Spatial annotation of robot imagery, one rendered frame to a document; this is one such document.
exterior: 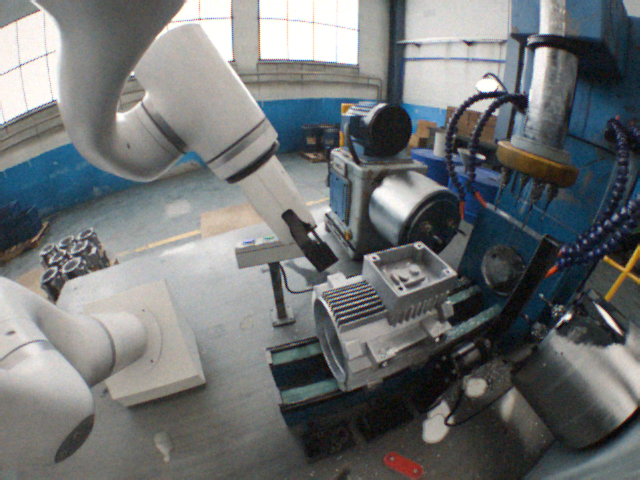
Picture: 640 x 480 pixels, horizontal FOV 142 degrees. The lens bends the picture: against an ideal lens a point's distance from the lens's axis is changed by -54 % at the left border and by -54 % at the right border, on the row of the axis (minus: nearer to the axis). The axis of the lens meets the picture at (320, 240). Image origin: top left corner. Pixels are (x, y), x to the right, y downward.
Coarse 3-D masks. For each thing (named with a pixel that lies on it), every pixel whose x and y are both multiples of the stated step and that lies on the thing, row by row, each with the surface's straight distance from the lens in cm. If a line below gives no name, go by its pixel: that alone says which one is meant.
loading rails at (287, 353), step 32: (480, 288) 80; (448, 320) 76; (480, 320) 70; (288, 352) 54; (320, 352) 53; (288, 384) 63; (320, 384) 50; (384, 384) 56; (288, 416) 52; (320, 416) 59
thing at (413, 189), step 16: (400, 176) 76; (416, 176) 76; (384, 192) 74; (400, 192) 70; (416, 192) 68; (432, 192) 67; (448, 192) 71; (384, 208) 72; (400, 208) 67; (416, 208) 65; (432, 208) 69; (448, 208) 74; (384, 224) 72; (400, 224) 66; (416, 224) 67; (432, 224) 72; (448, 224) 74; (400, 240) 67; (416, 240) 71; (432, 240) 76; (448, 240) 83
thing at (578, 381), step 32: (576, 320) 49; (608, 320) 52; (544, 352) 48; (576, 352) 48; (608, 352) 49; (544, 384) 50; (576, 384) 48; (608, 384) 49; (544, 416) 55; (576, 416) 51; (608, 416) 52
